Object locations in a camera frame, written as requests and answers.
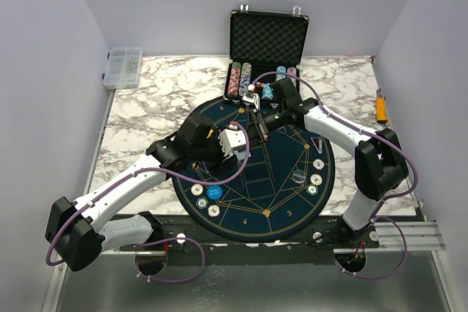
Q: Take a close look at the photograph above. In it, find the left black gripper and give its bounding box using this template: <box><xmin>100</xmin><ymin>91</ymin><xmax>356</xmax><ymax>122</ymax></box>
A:
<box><xmin>190</xmin><ymin>126</ymin><xmax>238</xmax><ymax>176</ymax></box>

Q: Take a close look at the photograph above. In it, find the red triangular card marker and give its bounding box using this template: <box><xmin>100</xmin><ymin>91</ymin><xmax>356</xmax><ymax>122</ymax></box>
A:
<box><xmin>311</xmin><ymin>137</ymin><xmax>323</xmax><ymax>154</ymax></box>

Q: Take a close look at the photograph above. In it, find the blue small blind button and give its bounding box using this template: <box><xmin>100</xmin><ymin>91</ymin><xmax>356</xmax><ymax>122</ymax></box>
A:
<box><xmin>207</xmin><ymin>186</ymin><xmax>223</xmax><ymax>200</ymax></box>

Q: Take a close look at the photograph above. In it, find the green white chip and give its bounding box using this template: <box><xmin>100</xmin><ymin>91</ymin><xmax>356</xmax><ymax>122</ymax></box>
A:
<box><xmin>196</xmin><ymin>197</ymin><xmax>208</xmax><ymax>209</ymax></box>

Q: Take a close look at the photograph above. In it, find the clear dealer button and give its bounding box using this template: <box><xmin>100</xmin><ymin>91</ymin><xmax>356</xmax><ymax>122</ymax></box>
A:
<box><xmin>291</xmin><ymin>169</ymin><xmax>307</xmax><ymax>184</ymax></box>

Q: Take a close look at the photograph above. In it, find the yellow white poker chip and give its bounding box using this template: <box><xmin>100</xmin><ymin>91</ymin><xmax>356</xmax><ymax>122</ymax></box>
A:
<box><xmin>310</xmin><ymin>174</ymin><xmax>322</xmax><ymax>186</ymax></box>

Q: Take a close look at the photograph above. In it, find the green poker chip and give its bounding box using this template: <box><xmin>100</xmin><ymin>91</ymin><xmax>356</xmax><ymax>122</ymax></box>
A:
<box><xmin>306</xmin><ymin>184</ymin><xmax>318</xmax><ymax>195</ymax></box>

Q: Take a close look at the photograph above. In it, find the red white poker chip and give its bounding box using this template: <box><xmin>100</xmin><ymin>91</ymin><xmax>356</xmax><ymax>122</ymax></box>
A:
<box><xmin>312</xmin><ymin>159</ymin><xmax>325</xmax><ymax>170</ymax></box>

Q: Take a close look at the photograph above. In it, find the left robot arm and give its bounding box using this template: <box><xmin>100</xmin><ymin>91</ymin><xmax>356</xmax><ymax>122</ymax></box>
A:
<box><xmin>45</xmin><ymin>113</ymin><xmax>249</xmax><ymax>271</ymax></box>

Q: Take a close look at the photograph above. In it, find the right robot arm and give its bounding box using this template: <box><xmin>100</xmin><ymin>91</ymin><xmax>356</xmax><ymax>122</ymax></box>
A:
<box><xmin>263</xmin><ymin>78</ymin><xmax>409</xmax><ymax>248</ymax></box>

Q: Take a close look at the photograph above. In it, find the light blue chip stack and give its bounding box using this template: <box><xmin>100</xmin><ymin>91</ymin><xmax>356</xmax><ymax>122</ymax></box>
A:
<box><xmin>262</xmin><ymin>83</ymin><xmax>274</xmax><ymax>101</ymax></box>

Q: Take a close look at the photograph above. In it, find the yellow chip stack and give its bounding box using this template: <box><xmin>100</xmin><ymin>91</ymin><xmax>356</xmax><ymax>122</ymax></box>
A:
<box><xmin>276</xmin><ymin>66</ymin><xmax>287</xmax><ymax>80</ymax></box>

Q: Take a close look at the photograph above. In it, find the pink green chip stack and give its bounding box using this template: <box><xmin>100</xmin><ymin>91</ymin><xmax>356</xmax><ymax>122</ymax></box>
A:
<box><xmin>287</xmin><ymin>67</ymin><xmax>297</xmax><ymax>79</ymax></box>

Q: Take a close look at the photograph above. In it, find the blue grey chip stack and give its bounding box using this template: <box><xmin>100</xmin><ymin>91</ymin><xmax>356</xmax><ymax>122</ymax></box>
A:
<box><xmin>238</xmin><ymin>62</ymin><xmax>252</xmax><ymax>96</ymax></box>

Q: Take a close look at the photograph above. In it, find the round blue poker mat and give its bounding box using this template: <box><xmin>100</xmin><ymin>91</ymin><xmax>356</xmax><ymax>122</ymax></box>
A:
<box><xmin>170</xmin><ymin>94</ymin><xmax>336</xmax><ymax>243</ymax></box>

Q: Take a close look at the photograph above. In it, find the red white chip stack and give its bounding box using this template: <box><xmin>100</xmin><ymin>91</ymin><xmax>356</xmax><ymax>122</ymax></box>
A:
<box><xmin>227</xmin><ymin>62</ymin><xmax>241</xmax><ymax>97</ymax></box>

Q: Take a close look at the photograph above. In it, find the black aluminium chip case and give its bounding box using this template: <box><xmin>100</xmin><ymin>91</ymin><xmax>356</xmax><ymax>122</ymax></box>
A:
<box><xmin>223</xmin><ymin>4</ymin><xmax>310</xmax><ymax>106</ymax></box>

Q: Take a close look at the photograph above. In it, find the orange utility knife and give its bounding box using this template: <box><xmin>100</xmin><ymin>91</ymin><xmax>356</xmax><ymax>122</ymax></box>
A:
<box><xmin>375</xmin><ymin>88</ymin><xmax>388</xmax><ymax>125</ymax></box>

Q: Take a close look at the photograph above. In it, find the clear plastic organizer box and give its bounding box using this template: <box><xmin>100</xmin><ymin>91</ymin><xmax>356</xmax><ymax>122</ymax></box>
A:
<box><xmin>103</xmin><ymin>47</ymin><xmax>143</xmax><ymax>90</ymax></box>

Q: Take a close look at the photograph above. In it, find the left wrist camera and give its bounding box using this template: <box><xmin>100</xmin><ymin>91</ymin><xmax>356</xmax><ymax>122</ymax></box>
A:
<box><xmin>218</xmin><ymin>123</ymin><xmax>247</xmax><ymax>157</ymax></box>

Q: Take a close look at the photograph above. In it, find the black mounting base rail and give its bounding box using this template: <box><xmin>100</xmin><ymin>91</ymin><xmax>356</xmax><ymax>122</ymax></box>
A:
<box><xmin>124</xmin><ymin>213</ymin><xmax>380</xmax><ymax>267</ymax></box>

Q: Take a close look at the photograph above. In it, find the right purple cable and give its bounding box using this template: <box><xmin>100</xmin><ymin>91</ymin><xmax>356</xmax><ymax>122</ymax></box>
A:
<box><xmin>252</xmin><ymin>72</ymin><xmax>420</xmax><ymax>279</ymax></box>

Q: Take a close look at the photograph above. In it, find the purple cable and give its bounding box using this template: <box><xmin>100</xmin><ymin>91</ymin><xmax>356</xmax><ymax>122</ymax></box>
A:
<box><xmin>252</xmin><ymin>72</ymin><xmax>420</xmax><ymax>279</ymax></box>
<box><xmin>45</xmin><ymin>121</ymin><xmax>252</xmax><ymax>283</ymax></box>

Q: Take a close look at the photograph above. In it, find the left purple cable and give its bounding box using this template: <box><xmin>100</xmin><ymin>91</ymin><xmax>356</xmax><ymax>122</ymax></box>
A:
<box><xmin>45</xmin><ymin>121</ymin><xmax>252</xmax><ymax>283</ymax></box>

